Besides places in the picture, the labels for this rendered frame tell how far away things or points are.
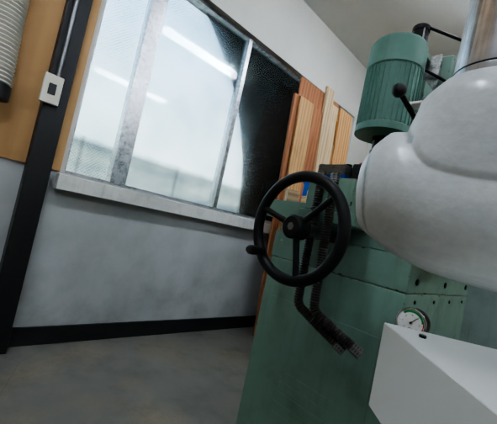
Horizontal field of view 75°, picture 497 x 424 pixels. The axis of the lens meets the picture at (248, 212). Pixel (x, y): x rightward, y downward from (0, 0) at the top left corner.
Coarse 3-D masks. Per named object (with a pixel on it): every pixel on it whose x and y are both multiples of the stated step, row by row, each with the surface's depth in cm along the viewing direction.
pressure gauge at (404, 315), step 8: (400, 312) 70; (408, 312) 69; (416, 312) 68; (424, 312) 69; (400, 320) 70; (408, 320) 69; (416, 320) 68; (424, 320) 66; (416, 328) 67; (424, 328) 66
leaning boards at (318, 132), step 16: (304, 80) 269; (304, 96) 270; (320, 96) 285; (304, 112) 262; (320, 112) 283; (336, 112) 302; (288, 128) 255; (304, 128) 263; (320, 128) 283; (336, 128) 300; (288, 144) 255; (304, 144) 264; (320, 144) 282; (336, 144) 298; (288, 160) 256; (304, 160) 265; (320, 160) 283; (336, 160) 300; (272, 224) 248; (272, 240) 249; (256, 320) 242
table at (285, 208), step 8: (280, 200) 109; (272, 208) 111; (280, 208) 109; (288, 208) 106; (296, 208) 104; (304, 208) 101; (272, 216) 112; (320, 216) 85; (336, 216) 82; (352, 216) 79; (320, 224) 96; (336, 224) 82; (352, 224) 78
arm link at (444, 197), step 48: (480, 0) 33; (480, 48) 32; (432, 96) 34; (480, 96) 29; (384, 144) 36; (432, 144) 31; (480, 144) 29; (384, 192) 33; (432, 192) 30; (480, 192) 29; (384, 240) 36; (432, 240) 31; (480, 240) 29; (480, 288) 34
